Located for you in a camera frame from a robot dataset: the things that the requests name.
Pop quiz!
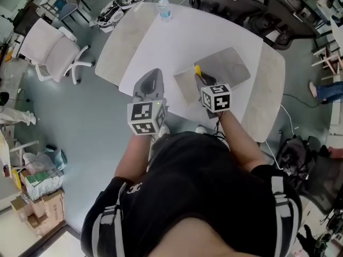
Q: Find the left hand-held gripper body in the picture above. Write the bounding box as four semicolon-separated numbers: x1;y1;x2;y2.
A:
127;93;168;136

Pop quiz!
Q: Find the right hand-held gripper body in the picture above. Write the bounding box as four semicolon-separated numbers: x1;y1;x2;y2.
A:
200;83;232;119

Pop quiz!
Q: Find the beige tray box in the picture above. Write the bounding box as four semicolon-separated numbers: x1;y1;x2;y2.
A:
173;46;252;107

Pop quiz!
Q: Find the person's left forearm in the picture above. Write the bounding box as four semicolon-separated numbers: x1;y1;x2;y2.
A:
114;132;155;183

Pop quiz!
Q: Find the person's right forearm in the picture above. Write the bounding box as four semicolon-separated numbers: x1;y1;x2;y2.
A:
218;110;265;173

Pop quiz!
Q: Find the brown cardboard box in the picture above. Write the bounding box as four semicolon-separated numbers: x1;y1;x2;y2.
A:
29;188;66;224

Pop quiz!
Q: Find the person's white left shoe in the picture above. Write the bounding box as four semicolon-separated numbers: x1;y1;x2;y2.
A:
158;124;171;138

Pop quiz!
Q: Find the white table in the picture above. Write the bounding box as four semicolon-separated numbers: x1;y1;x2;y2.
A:
118;1;264;124

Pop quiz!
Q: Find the black mesh office chair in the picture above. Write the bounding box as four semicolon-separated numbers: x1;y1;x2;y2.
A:
264;0;326;50
185;0;269;29
297;137;343;216

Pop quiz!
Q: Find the black and white gear pile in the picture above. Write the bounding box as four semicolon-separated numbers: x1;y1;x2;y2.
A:
90;0;148;34

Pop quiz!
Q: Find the person's black shirt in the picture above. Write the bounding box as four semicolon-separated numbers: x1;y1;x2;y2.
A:
80;131;303;257

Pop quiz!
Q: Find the clear plastic water bottle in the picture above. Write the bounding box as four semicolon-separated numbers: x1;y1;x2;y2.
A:
157;0;173;23

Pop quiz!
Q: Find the teal dustpan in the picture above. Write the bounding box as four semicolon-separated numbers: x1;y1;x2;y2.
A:
44;145;68;171

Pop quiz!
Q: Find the black bag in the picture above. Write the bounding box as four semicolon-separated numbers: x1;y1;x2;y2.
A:
275;135;322;190

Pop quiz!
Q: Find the white office chair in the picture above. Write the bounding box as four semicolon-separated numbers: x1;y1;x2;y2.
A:
17;17;96;85

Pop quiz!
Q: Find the blue-grey chair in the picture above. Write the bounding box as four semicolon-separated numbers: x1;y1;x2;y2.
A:
52;0;92;34

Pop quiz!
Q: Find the white and green carton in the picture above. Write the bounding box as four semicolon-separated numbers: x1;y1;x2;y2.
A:
25;170;65;201

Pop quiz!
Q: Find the white power cable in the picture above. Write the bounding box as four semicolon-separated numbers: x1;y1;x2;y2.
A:
264;103;294;171

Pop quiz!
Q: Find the black floor cable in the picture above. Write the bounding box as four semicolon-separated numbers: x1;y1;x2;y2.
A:
282;93;326;109

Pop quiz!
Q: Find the grey harness strap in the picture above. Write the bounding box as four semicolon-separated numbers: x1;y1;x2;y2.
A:
270;175;301;257
91;182;126;257

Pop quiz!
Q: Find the wooden stool frame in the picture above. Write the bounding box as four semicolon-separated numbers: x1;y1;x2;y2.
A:
312;46;343;80

